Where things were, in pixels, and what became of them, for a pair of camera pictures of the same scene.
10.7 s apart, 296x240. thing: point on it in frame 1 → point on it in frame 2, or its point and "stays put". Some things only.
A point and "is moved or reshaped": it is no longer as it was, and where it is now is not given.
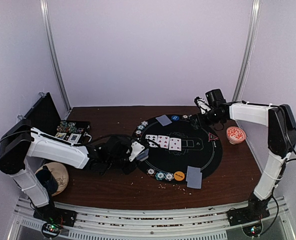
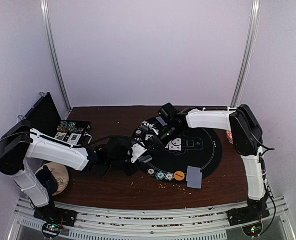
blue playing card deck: [143, 155] is moved or reshaped
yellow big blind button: [179, 175] stays put
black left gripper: [128, 170] stays put
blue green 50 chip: [160, 176] stays put
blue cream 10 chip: [169, 176] stays put
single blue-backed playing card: [164, 120] stays put
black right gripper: [193, 118] → [158, 142]
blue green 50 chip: [140, 127] is moved or reshaped
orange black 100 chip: [151, 172] stays put
